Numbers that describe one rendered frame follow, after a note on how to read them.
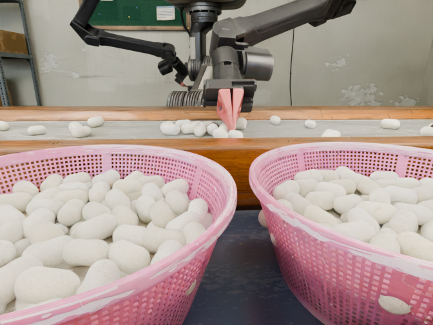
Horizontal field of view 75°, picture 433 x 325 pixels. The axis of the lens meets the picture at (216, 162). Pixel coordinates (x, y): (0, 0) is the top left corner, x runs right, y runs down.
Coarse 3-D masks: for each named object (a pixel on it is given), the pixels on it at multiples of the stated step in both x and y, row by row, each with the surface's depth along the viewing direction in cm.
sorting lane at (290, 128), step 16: (16, 128) 59; (48, 128) 60; (64, 128) 60; (96, 128) 60; (112, 128) 60; (128, 128) 60; (144, 128) 60; (256, 128) 61; (272, 128) 62; (288, 128) 62; (304, 128) 62; (320, 128) 62; (336, 128) 62; (352, 128) 62; (368, 128) 62; (384, 128) 62; (400, 128) 63; (416, 128) 63
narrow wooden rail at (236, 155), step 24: (0, 144) 36; (24, 144) 36; (48, 144) 36; (72, 144) 36; (96, 144) 36; (144, 144) 36; (168, 144) 37; (192, 144) 37; (216, 144) 37; (240, 144) 37; (264, 144) 37; (288, 144) 37; (408, 144) 38; (432, 144) 38; (0, 168) 34; (24, 168) 35; (48, 168) 35; (72, 168) 35; (168, 168) 36; (240, 168) 37; (408, 168) 39; (432, 168) 39; (240, 192) 38
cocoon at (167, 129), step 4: (164, 124) 54; (168, 124) 53; (172, 124) 53; (176, 124) 53; (164, 128) 53; (168, 128) 53; (172, 128) 53; (176, 128) 53; (164, 132) 53; (168, 132) 53; (172, 132) 53; (176, 132) 53
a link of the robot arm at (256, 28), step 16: (304, 0) 74; (320, 0) 74; (240, 16) 65; (256, 16) 67; (272, 16) 68; (288, 16) 69; (304, 16) 72; (320, 16) 77; (240, 32) 62; (256, 32) 65; (272, 32) 69
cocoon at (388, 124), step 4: (384, 120) 62; (388, 120) 61; (392, 120) 61; (396, 120) 61; (380, 124) 63; (384, 124) 62; (388, 124) 61; (392, 124) 61; (396, 124) 61; (388, 128) 62; (392, 128) 61; (396, 128) 61
